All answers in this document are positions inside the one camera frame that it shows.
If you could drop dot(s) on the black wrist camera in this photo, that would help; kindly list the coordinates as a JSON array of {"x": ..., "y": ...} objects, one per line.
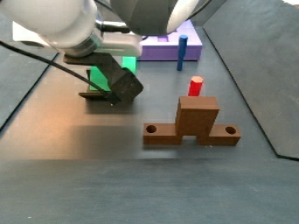
[{"x": 123, "y": 83}]

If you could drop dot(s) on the brown T-shaped block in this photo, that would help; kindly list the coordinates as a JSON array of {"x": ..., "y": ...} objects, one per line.
[{"x": 195, "y": 120}]

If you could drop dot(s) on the black angle bracket fixture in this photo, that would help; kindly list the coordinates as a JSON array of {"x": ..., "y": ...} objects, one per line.
[{"x": 92, "y": 93}]

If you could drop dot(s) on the blue cylinder peg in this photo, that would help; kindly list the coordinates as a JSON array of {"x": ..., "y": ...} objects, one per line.
[{"x": 181, "y": 48}]

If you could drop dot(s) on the red cylinder peg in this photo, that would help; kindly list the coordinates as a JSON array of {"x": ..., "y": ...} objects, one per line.
[{"x": 195, "y": 86}]

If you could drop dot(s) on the green U-shaped block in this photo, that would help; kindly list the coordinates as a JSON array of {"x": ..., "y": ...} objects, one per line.
[{"x": 96, "y": 76}]

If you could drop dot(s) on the purple board with cross slot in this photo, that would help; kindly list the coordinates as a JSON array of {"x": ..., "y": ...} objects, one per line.
[{"x": 163, "y": 48}]

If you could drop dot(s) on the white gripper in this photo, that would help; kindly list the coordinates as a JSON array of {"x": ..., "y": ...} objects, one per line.
[{"x": 119, "y": 44}]

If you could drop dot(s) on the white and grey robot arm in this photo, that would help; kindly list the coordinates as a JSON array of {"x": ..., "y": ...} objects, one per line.
[{"x": 69, "y": 26}]

